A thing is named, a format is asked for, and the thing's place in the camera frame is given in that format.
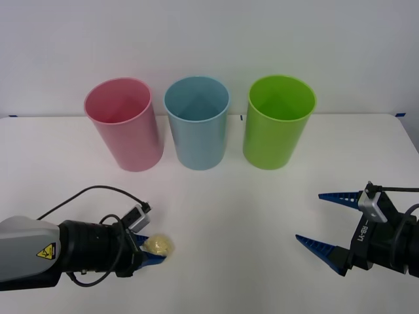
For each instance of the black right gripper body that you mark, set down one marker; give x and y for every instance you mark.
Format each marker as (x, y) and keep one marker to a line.
(373, 245)

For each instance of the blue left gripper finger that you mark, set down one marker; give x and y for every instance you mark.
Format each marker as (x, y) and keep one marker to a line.
(152, 260)
(140, 238)

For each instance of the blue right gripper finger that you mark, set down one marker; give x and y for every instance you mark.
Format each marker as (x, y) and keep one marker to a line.
(322, 252)
(343, 198)

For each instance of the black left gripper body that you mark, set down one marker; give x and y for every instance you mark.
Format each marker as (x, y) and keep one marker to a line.
(126, 255)

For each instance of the yellow ball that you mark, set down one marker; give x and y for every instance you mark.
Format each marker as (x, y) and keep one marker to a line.
(159, 244)

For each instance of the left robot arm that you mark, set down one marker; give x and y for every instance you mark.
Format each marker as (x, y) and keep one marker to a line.
(26, 242)

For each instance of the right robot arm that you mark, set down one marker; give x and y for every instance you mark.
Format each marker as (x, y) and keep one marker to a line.
(410, 248)

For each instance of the green plastic bin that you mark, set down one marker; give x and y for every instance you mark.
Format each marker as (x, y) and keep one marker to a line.
(271, 140)

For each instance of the pink plastic bin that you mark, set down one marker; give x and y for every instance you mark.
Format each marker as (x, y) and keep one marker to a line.
(134, 140)

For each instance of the pale blue plastic bin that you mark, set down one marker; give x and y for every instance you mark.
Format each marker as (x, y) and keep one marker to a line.
(199, 140)

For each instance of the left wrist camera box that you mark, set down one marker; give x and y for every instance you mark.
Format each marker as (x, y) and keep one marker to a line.
(139, 219)

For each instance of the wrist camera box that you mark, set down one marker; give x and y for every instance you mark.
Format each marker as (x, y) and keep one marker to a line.
(371, 206)
(139, 219)

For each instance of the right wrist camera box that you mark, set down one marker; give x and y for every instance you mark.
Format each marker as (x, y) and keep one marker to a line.
(371, 206)

